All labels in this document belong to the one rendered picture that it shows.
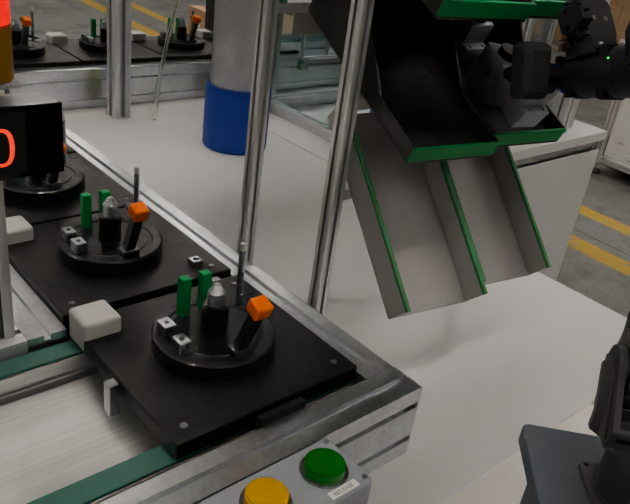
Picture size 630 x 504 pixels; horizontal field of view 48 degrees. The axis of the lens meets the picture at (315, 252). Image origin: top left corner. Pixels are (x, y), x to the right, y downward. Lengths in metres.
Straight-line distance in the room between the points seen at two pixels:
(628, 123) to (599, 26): 4.09
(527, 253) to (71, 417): 0.66
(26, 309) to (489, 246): 0.63
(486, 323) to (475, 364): 0.13
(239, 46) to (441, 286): 0.88
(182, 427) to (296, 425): 0.12
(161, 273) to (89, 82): 1.07
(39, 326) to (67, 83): 1.13
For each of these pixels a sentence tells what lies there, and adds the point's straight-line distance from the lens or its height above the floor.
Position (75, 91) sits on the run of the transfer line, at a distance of 1.96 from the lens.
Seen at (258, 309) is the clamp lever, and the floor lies 1.07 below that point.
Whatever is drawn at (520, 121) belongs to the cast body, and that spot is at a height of 1.23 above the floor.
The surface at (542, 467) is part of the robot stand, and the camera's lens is 0.63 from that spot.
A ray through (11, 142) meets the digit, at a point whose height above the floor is 1.21.
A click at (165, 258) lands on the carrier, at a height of 0.97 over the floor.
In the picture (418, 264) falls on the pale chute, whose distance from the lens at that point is 0.94.
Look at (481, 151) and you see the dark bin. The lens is 0.88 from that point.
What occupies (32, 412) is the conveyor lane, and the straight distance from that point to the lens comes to 0.84.
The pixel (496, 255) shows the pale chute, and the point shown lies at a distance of 1.06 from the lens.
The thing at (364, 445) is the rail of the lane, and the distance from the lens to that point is 0.82.
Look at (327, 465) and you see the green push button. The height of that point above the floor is 0.97.
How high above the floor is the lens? 1.46
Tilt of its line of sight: 27 degrees down
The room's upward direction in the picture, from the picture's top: 8 degrees clockwise
